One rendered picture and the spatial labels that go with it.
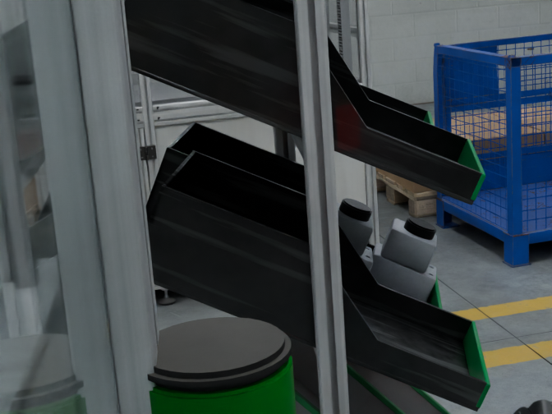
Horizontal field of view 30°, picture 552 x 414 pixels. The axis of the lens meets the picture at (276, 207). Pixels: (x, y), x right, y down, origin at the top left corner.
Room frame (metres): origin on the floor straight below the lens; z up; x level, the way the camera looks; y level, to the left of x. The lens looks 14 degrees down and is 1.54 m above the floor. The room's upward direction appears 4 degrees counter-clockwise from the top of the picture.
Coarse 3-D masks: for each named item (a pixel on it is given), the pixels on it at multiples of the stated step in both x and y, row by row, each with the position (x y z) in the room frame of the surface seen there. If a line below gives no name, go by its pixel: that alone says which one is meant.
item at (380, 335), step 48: (192, 192) 0.86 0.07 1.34; (240, 192) 0.85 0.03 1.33; (288, 192) 0.85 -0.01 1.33; (192, 240) 0.73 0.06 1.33; (240, 240) 0.73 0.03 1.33; (288, 240) 0.72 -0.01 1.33; (192, 288) 0.73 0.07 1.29; (240, 288) 0.73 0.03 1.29; (288, 288) 0.72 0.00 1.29; (384, 288) 0.84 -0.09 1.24; (288, 336) 0.72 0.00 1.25; (384, 336) 0.78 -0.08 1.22; (432, 336) 0.82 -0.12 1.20; (432, 384) 0.71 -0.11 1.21; (480, 384) 0.71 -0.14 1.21
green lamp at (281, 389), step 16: (288, 368) 0.30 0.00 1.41; (256, 384) 0.28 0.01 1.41; (272, 384) 0.29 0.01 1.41; (288, 384) 0.30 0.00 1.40; (160, 400) 0.28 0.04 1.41; (176, 400) 0.28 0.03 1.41; (192, 400) 0.28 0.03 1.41; (208, 400) 0.28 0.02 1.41; (224, 400) 0.28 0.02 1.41; (240, 400) 0.28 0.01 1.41; (256, 400) 0.28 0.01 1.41; (272, 400) 0.29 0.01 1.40; (288, 400) 0.29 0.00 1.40
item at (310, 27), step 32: (320, 0) 0.69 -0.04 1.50; (320, 32) 0.69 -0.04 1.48; (320, 64) 0.69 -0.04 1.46; (320, 96) 0.69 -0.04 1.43; (320, 128) 0.69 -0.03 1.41; (320, 160) 0.69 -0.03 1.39; (320, 192) 0.69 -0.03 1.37; (320, 224) 0.69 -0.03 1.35; (320, 256) 0.69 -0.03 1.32; (320, 288) 0.69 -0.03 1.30; (320, 320) 0.69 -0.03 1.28; (320, 352) 0.69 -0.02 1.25; (320, 384) 0.69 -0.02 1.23
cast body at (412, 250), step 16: (400, 224) 0.95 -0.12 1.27; (416, 224) 0.93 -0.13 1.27; (384, 240) 0.95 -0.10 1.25; (400, 240) 0.92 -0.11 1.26; (416, 240) 0.92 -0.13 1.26; (432, 240) 0.93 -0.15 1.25; (384, 256) 0.93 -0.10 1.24; (400, 256) 0.92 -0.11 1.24; (416, 256) 0.92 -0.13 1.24; (432, 256) 0.92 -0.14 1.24; (384, 272) 0.93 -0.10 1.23; (400, 272) 0.92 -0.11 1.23; (416, 272) 0.92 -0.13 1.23; (432, 272) 0.94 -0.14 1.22; (400, 288) 0.92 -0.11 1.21; (416, 288) 0.92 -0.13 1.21
